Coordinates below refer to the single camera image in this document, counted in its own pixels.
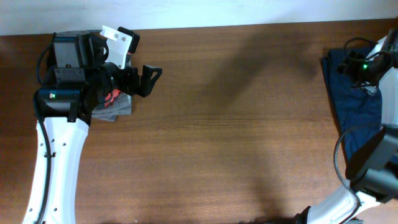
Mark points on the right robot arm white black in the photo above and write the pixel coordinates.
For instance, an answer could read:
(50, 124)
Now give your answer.
(362, 88)

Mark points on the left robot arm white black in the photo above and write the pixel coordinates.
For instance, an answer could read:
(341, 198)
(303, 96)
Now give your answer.
(85, 72)

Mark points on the navy blue garment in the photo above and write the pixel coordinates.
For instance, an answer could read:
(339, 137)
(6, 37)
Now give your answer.
(356, 110)

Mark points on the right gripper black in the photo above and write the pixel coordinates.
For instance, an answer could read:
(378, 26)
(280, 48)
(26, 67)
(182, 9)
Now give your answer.
(351, 66)

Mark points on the grey folded garment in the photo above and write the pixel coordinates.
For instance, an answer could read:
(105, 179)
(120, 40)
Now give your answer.
(122, 105)

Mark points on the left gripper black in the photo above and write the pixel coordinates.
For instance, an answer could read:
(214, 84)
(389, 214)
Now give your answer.
(132, 86)

